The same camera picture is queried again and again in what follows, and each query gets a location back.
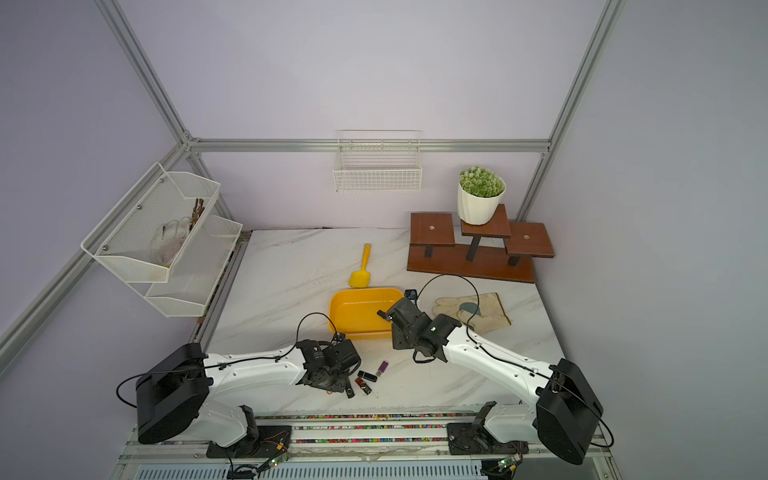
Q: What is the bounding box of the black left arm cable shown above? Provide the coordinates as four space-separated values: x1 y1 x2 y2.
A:
115 311 340 410

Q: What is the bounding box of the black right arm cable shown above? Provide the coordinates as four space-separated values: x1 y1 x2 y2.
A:
416 274 616 450

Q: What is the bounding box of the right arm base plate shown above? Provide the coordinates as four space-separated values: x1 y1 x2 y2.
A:
446 422 529 455

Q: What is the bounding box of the white pot green plant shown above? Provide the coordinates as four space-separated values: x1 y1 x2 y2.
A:
457 166 506 225

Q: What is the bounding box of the yellow plastic storage box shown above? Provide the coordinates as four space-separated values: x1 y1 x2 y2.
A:
328 288 404 340

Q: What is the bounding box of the white mesh two-tier shelf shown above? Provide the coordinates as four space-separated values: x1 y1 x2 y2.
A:
81 163 243 317

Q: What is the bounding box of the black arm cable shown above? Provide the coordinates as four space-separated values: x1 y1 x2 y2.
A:
416 274 616 450
115 311 340 410

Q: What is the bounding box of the yellow plastic toy shovel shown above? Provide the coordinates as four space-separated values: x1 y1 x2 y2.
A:
348 243 372 288

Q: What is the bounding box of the white wire wall basket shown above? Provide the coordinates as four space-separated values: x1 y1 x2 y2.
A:
333 129 423 193

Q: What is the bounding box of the dark red usb flash drive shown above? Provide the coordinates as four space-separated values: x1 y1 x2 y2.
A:
355 377 372 395

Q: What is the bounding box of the black glossy usb flash drive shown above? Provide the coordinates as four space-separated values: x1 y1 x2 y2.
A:
358 370 378 382

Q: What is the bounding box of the beige work glove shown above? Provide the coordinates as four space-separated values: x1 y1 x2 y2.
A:
432 293 512 334

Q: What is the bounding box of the clear plastic bag in shelf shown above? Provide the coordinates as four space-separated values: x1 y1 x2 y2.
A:
150 216 191 267

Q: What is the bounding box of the aluminium rail frame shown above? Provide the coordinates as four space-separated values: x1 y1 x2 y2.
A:
112 412 620 479

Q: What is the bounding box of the brown wooden tiered stand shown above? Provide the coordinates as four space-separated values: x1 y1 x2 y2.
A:
407 204 555 284

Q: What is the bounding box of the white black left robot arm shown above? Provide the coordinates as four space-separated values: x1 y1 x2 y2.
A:
135 337 362 448

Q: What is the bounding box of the purple usb flash drive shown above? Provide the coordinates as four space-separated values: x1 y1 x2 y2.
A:
375 361 388 377

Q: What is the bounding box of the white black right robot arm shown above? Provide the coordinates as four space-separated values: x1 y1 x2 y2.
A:
377 298 604 465

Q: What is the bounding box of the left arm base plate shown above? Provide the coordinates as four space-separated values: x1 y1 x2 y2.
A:
205 425 292 460

